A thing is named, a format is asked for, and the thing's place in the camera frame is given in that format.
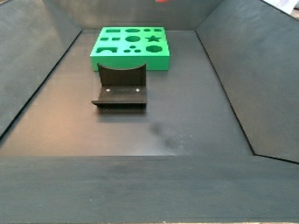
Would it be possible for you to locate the green shape sorting board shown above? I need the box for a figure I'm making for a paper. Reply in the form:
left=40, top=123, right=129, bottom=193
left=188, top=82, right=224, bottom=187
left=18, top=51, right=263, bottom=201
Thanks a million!
left=89, top=27, right=171, bottom=71

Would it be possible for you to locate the black curved holder stand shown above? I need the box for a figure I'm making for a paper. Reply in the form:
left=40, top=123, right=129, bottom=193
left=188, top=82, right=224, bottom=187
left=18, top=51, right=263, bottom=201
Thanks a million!
left=91, top=63, right=147, bottom=107

